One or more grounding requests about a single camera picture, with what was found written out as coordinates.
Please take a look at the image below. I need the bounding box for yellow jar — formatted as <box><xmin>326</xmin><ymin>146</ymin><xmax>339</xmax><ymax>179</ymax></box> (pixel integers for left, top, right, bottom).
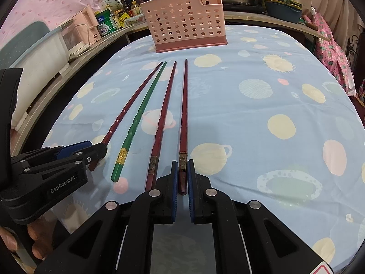
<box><xmin>117</xmin><ymin>11</ymin><xmax>132</xmax><ymax>28</ymax></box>

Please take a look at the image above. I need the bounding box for green tin can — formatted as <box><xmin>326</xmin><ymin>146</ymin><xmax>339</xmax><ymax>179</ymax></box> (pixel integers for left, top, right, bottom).
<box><xmin>95</xmin><ymin>8</ymin><xmax>118</xmax><ymax>37</ymax></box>

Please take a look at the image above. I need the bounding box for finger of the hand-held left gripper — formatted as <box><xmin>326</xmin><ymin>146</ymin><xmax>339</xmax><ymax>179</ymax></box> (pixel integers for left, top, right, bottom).
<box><xmin>11</xmin><ymin>140</ymin><xmax>92</xmax><ymax>165</ymax></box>
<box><xmin>17</xmin><ymin>143</ymin><xmax>108</xmax><ymax>178</ymax></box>

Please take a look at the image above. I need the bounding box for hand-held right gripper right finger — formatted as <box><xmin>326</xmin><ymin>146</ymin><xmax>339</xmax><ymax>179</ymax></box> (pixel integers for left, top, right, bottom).
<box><xmin>187</xmin><ymin>160</ymin><xmax>328</xmax><ymax>274</ymax></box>

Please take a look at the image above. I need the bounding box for pink floral garment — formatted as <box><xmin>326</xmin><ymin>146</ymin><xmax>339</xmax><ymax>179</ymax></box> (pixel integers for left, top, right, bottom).
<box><xmin>312</xmin><ymin>13</ymin><xmax>357</xmax><ymax>98</ymax></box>

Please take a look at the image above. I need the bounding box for pink dotted curtain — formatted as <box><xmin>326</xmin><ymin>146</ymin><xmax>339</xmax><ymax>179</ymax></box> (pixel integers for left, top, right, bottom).
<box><xmin>6</xmin><ymin>0</ymin><xmax>121</xmax><ymax>33</ymax></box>

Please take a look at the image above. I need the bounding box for dark red chopstick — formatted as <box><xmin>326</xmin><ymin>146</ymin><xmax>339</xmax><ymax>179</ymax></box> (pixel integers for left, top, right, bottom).
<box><xmin>177</xmin><ymin>59</ymin><xmax>189</xmax><ymax>196</ymax></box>
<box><xmin>88</xmin><ymin>61</ymin><xmax>168</xmax><ymax>172</ymax></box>
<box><xmin>144</xmin><ymin>61</ymin><xmax>177</xmax><ymax>192</ymax></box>

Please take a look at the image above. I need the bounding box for white plastic tub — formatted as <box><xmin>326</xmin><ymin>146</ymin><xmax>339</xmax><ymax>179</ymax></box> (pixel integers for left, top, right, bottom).
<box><xmin>0</xmin><ymin>21</ymin><xmax>71</xmax><ymax>129</ymax></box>

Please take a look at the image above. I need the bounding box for green chopstick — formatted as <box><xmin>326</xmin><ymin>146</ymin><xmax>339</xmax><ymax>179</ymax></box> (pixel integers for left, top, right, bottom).
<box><xmin>111</xmin><ymin>62</ymin><xmax>167</xmax><ymax>183</ymax></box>

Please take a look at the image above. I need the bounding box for pink perforated utensil holder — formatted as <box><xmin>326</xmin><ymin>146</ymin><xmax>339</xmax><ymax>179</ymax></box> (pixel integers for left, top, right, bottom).
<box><xmin>139</xmin><ymin>0</ymin><xmax>229</xmax><ymax>53</ymax></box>

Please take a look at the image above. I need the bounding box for person's left hand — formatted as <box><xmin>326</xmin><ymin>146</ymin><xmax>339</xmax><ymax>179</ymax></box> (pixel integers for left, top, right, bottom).
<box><xmin>0</xmin><ymin>212</ymin><xmax>62</xmax><ymax>263</ymax></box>

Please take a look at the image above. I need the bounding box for clear food container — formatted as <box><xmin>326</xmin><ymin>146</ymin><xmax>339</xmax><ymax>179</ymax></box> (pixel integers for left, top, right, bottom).
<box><xmin>124</xmin><ymin>14</ymin><xmax>146</xmax><ymax>27</ymax></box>

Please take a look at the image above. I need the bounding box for blue basin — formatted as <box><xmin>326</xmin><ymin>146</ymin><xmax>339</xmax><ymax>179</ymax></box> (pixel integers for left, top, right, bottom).
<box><xmin>263</xmin><ymin>0</ymin><xmax>303</xmax><ymax>24</ymax></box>

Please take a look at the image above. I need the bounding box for pink kitchen appliance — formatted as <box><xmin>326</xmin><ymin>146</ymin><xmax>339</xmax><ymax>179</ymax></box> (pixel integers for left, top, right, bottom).
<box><xmin>75</xmin><ymin>6</ymin><xmax>96</xmax><ymax>45</ymax></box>

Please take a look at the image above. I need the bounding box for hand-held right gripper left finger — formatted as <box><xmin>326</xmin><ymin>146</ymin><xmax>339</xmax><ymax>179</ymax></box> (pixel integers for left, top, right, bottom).
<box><xmin>34</xmin><ymin>161</ymin><xmax>179</xmax><ymax>274</ymax></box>

